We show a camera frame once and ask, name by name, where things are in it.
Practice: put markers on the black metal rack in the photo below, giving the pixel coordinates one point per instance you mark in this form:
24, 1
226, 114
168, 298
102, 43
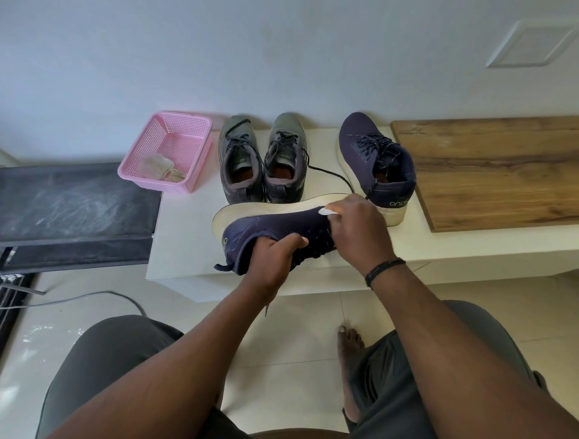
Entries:
11, 307

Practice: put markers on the person's left hand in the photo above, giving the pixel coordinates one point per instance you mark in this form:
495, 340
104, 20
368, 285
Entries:
267, 271

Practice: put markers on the person's right fingers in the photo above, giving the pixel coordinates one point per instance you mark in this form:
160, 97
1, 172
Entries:
340, 209

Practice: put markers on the person's left forearm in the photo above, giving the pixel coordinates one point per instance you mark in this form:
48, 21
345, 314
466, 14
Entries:
181, 362

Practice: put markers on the grey sneaker black laces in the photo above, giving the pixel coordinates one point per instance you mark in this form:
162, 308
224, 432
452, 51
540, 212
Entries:
285, 153
239, 158

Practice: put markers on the black glass table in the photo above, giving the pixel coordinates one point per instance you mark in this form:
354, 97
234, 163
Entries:
72, 203

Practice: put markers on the crumpled beige cloth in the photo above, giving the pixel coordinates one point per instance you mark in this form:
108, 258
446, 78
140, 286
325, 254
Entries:
158, 167

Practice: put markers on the person's right forearm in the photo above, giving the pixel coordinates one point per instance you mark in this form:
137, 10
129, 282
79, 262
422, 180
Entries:
452, 362

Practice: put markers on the small white cloth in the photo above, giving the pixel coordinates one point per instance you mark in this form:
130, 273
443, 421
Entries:
326, 211

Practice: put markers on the person's bare foot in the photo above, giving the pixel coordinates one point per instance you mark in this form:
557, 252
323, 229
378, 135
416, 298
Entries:
349, 348

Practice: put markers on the white wall plate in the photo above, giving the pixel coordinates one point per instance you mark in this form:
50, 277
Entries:
533, 43

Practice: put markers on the white low bench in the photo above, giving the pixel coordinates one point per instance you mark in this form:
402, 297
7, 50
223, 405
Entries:
190, 253

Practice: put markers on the person's left thumb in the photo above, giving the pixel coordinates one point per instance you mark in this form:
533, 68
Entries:
292, 242

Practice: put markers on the navy blue sneaker cream sole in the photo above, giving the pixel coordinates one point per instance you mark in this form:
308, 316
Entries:
375, 153
267, 226

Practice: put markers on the person's right hand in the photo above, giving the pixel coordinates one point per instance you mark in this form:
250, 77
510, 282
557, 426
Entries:
362, 235

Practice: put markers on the grey shorts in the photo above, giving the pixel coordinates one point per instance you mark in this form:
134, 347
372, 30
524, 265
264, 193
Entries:
113, 343

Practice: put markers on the pink plastic basket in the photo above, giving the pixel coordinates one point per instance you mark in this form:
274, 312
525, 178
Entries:
181, 131

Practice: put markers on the brown wooden board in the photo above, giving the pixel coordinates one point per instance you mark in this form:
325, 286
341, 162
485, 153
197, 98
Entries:
493, 172

